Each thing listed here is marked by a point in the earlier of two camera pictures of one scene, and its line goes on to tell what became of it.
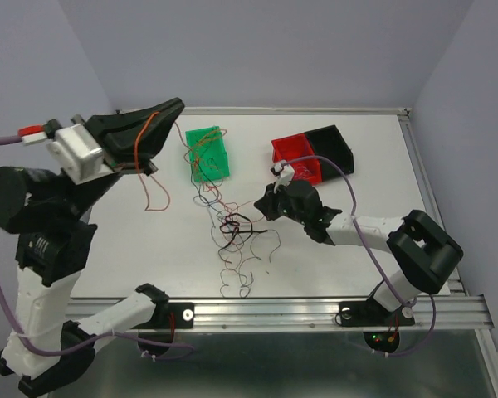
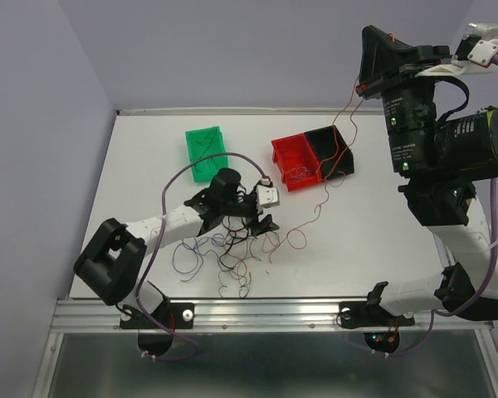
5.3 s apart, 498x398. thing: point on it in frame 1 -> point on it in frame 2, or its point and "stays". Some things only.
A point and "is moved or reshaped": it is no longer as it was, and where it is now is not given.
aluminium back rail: [295, 112] stays
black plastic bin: [329, 143] stays
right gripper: [266, 202] -> [384, 54]
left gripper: [123, 128] -> [266, 225]
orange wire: [139, 174] -> [322, 169]
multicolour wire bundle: [234, 236] is moved or reshaped
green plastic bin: [208, 156] stays
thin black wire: [214, 162] is moved or reshaped
